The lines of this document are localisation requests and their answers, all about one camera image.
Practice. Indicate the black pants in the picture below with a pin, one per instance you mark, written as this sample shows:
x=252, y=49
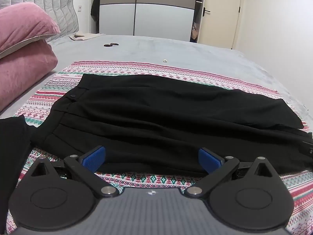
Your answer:
x=146, y=117

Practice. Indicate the dark cloth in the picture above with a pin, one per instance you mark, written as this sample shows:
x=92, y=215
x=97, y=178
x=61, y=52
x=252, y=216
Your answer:
x=12, y=151

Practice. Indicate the pink pillow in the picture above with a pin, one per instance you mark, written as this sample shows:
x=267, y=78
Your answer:
x=22, y=27
x=24, y=73

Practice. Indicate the patterned red green blanket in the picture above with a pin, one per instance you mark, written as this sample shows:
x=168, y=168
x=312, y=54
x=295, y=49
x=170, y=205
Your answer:
x=146, y=67

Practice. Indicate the beige folded cloth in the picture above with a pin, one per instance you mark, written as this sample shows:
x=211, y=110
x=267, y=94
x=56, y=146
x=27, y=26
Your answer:
x=83, y=36

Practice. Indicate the hanging dark clothes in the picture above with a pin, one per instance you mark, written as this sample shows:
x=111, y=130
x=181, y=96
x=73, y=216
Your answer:
x=94, y=7

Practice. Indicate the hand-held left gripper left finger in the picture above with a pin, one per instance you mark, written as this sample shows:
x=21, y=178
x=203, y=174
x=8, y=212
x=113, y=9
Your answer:
x=94, y=159

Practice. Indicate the white and brown wardrobe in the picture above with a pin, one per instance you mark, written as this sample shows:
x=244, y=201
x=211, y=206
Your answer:
x=156, y=17

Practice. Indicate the beige door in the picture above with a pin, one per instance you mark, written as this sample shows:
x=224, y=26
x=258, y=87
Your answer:
x=220, y=24

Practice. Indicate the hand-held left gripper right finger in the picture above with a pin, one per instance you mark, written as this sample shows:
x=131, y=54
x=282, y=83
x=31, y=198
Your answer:
x=209, y=161

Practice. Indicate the small black object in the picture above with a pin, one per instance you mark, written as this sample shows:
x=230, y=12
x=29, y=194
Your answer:
x=110, y=45

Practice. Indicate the grey bed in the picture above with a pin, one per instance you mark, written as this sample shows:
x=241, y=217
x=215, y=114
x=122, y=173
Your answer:
x=171, y=49

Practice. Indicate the brown bag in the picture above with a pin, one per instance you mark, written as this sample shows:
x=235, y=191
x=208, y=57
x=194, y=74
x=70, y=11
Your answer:
x=193, y=31

